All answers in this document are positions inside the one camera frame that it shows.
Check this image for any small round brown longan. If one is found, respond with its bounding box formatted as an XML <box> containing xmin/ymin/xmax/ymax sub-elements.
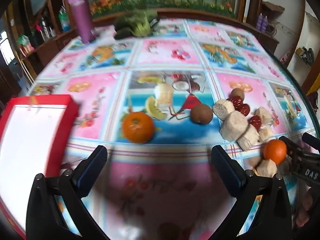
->
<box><xmin>230</xmin><ymin>88</ymin><xmax>245</xmax><ymax>101</ymax></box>

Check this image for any purple thermos bottle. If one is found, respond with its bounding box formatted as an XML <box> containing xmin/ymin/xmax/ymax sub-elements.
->
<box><xmin>68</xmin><ymin>0</ymin><xmax>94</xmax><ymax>44</ymax></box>

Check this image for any wooden wall shelf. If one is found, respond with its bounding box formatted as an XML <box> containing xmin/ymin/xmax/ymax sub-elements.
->
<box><xmin>7</xmin><ymin>0</ymin><xmax>77</xmax><ymax>64</ymax></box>

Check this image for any dark green vegetable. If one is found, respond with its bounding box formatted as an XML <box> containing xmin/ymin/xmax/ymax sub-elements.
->
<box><xmin>114</xmin><ymin>27</ymin><xmax>133</xmax><ymax>40</ymax></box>

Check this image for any green leafy vegetable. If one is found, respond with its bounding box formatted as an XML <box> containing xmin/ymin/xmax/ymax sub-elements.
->
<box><xmin>117</xmin><ymin>8</ymin><xmax>159</xmax><ymax>37</ymax></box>

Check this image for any red date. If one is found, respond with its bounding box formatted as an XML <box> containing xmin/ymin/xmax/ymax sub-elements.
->
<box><xmin>228</xmin><ymin>97</ymin><xmax>244</xmax><ymax>108</ymax></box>
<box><xmin>236</xmin><ymin>103</ymin><xmax>251</xmax><ymax>117</ymax></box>
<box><xmin>248</xmin><ymin>115</ymin><xmax>262</xmax><ymax>131</ymax></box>

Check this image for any brown woven basket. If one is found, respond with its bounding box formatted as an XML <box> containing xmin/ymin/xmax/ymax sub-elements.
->
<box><xmin>262</xmin><ymin>1</ymin><xmax>285</xmax><ymax>13</ymax></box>

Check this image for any cluster of toiletry bottles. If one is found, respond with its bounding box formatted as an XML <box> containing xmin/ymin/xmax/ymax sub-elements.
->
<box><xmin>16</xmin><ymin>8</ymin><xmax>71</xmax><ymax>56</ymax></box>

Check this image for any pile of beige yam chunks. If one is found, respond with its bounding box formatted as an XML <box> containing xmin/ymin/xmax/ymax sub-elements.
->
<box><xmin>212</xmin><ymin>99</ymin><xmax>292</xmax><ymax>179</ymax></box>

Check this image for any dark object on wall ledge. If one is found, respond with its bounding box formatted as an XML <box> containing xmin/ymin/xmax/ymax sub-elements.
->
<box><xmin>298</xmin><ymin>46</ymin><xmax>315</xmax><ymax>63</ymax></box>

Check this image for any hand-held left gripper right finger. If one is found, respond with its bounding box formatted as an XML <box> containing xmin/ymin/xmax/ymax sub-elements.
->
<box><xmin>211</xmin><ymin>145</ymin><xmax>293</xmax><ymax>240</ymax></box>

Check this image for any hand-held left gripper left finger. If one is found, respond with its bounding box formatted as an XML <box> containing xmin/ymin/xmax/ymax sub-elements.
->
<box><xmin>26</xmin><ymin>145</ymin><xmax>108</xmax><ymax>240</ymax></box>

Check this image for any person's right hand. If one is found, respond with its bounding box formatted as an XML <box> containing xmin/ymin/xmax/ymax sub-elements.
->
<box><xmin>294</xmin><ymin>186</ymin><xmax>320</xmax><ymax>230</ymax></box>

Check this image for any small orange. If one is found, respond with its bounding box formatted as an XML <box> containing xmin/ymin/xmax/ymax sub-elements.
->
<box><xmin>263</xmin><ymin>139</ymin><xmax>287</xmax><ymax>164</ymax></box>

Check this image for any brown kiwi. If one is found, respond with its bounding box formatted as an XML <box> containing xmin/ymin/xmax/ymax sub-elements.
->
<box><xmin>190</xmin><ymin>104</ymin><xmax>213</xmax><ymax>125</ymax></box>

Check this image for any bright window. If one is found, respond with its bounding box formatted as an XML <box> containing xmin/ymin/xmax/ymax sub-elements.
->
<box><xmin>0</xmin><ymin>31</ymin><xmax>16</xmax><ymax>65</ymax></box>

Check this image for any large orange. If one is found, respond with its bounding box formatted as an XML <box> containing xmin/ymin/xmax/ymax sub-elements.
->
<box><xmin>122</xmin><ymin>112</ymin><xmax>155</xmax><ymax>144</ymax></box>

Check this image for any red box with white inside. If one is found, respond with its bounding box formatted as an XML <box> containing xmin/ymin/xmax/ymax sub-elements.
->
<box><xmin>0</xmin><ymin>94</ymin><xmax>80</xmax><ymax>240</ymax></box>

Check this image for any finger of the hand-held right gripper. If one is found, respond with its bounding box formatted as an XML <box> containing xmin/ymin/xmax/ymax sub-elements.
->
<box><xmin>278</xmin><ymin>132</ymin><xmax>320</xmax><ymax>159</ymax></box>
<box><xmin>285</xmin><ymin>154</ymin><xmax>305</xmax><ymax>177</ymax></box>

